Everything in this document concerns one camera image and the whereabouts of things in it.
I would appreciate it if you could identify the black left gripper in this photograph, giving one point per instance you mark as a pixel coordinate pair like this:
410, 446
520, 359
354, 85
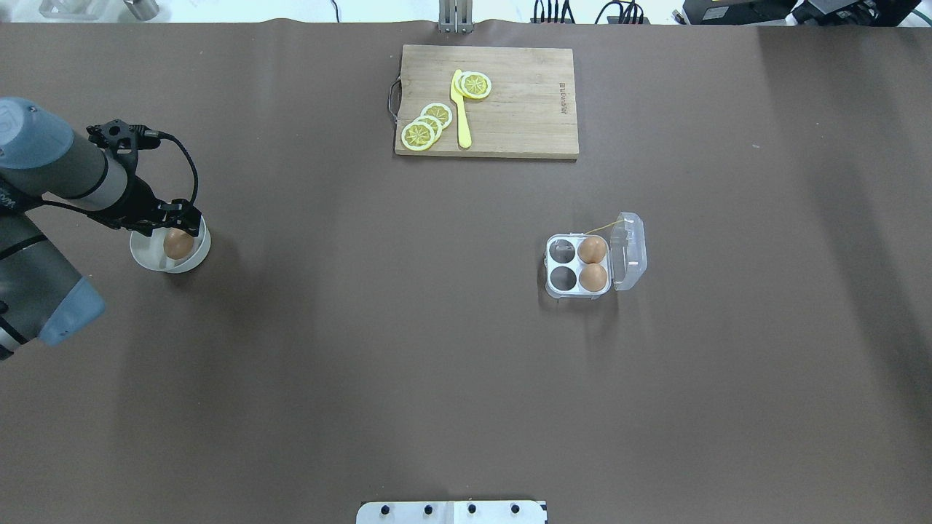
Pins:
137, 198

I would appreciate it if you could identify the brown egg from bowl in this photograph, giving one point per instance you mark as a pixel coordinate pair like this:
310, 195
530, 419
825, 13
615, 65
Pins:
178, 247

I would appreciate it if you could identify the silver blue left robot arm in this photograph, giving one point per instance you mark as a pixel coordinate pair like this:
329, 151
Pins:
47, 164

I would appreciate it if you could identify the clear plastic egg box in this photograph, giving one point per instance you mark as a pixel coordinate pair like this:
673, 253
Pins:
626, 262

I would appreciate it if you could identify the brown egg in box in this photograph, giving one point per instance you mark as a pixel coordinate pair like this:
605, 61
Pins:
593, 249
593, 278

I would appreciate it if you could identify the white bowl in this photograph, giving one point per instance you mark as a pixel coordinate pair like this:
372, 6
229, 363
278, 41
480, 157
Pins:
147, 251

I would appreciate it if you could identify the small metal cup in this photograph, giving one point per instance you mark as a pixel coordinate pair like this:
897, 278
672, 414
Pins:
143, 10

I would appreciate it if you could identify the yellow plastic knife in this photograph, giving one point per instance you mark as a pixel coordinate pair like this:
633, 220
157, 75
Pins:
464, 138

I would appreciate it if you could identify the lemon slice by knife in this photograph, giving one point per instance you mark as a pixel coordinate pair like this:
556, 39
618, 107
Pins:
473, 85

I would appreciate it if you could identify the wooden cutting board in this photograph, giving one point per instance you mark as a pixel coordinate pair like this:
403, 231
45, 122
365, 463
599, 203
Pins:
531, 112

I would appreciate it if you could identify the black laptop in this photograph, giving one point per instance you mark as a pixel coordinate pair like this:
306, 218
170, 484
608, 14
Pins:
735, 12

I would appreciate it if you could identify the black stand beside laptop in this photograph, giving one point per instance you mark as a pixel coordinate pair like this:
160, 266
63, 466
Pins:
860, 13

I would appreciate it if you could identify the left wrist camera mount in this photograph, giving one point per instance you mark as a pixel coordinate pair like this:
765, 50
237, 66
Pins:
121, 137

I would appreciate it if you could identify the aluminium frame post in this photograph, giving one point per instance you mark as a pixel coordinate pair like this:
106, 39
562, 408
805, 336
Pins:
455, 16

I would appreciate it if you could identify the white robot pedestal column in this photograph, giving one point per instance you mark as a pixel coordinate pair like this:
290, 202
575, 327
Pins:
462, 511

